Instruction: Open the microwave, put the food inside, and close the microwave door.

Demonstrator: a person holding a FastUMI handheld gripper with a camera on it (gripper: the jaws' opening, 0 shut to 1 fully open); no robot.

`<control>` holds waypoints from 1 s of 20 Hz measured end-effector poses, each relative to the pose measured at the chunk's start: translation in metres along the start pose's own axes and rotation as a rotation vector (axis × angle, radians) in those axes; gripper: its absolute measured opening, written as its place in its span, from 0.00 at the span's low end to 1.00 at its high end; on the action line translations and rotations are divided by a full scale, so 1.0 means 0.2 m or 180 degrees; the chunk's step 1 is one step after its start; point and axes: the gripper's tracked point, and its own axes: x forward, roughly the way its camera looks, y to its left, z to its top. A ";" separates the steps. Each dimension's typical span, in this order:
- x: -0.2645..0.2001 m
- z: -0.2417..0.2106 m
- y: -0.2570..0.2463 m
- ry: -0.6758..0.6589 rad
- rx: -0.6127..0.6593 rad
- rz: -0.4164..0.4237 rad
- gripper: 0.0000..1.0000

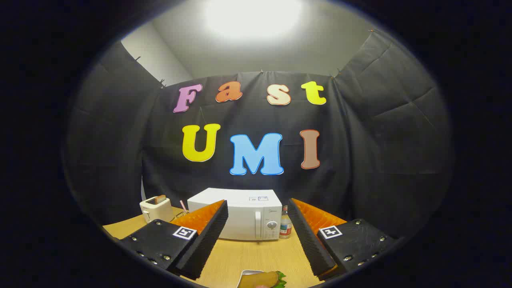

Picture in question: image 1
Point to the white plate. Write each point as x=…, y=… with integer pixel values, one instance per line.
x=244, y=274

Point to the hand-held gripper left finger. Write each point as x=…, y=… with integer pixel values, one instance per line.
x=208, y=244

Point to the clear bottle with red cap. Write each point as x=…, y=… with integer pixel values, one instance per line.
x=285, y=228

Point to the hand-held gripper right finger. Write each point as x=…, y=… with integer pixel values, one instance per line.
x=310, y=244

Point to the white toaster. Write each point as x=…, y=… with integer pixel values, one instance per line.
x=154, y=210

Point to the toast slice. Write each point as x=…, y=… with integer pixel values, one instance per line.
x=160, y=198

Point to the lettuce sandwich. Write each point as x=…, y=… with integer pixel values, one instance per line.
x=262, y=280

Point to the white microwave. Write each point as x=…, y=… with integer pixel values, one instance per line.
x=248, y=216

